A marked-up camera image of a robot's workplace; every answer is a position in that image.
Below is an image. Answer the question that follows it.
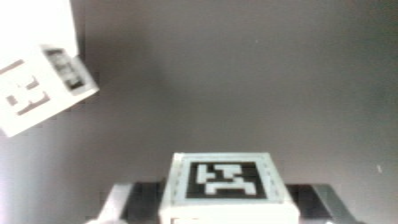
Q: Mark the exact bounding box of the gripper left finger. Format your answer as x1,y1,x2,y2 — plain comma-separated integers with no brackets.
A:
88,183,134,224

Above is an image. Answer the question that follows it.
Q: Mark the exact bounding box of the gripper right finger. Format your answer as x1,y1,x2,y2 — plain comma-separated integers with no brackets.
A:
313,184,363,224

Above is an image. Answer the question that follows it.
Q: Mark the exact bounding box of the white marker cube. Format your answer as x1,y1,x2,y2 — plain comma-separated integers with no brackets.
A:
0,47,100,137
159,153,301,224

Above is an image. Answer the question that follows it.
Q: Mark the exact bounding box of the white marker sheet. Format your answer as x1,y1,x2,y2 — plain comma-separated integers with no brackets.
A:
0,0,79,76

